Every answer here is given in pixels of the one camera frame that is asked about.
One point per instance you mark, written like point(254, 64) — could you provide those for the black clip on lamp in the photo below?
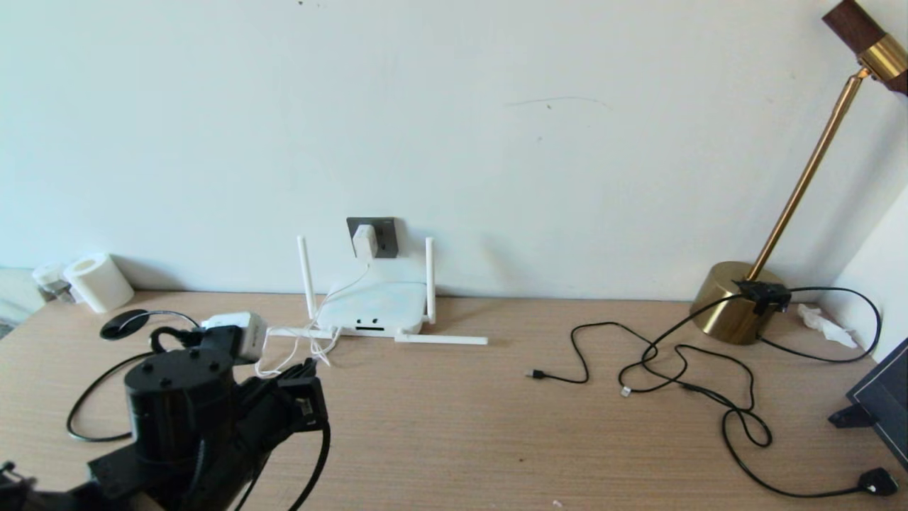
point(766, 294)

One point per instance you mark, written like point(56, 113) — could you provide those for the crumpled white tissue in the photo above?
point(823, 326)

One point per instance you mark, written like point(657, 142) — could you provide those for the brass desk lamp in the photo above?
point(731, 312)

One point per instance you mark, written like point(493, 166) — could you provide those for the black plastic stand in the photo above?
point(848, 420)

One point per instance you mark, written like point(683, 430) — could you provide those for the grey wall socket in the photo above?
point(388, 237)

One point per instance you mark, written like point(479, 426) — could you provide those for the black oval desk grommet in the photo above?
point(122, 326)

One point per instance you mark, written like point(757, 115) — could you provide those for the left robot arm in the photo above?
point(177, 411)

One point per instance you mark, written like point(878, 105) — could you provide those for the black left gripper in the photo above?
point(266, 433)

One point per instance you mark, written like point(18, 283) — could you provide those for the white router with four antennas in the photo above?
point(372, 309)

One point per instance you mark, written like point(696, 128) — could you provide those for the white paper roll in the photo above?
point(103, 284)

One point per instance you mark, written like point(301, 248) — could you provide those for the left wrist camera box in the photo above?
point(245, 337)

